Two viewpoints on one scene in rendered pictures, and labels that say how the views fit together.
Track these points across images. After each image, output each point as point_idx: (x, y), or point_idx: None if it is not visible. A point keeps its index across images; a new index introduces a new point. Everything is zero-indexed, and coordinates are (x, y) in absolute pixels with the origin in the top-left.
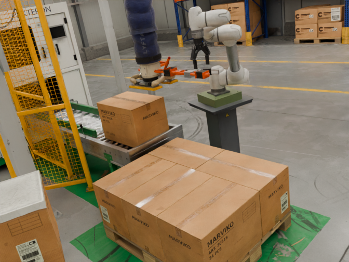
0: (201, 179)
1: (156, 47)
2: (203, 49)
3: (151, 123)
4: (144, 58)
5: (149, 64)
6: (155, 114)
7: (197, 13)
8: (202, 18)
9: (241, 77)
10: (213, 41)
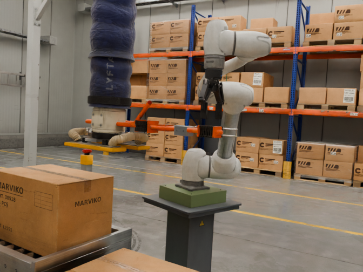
0: None
1: (127, 85)
2: (217, 90)
3: (87, 216)
4: (105, 97)
5: (112, 109)
6: (95, 201)
7: (222, 28)
8: (230, 37)
9: (232, 169)
10: (211, 100)
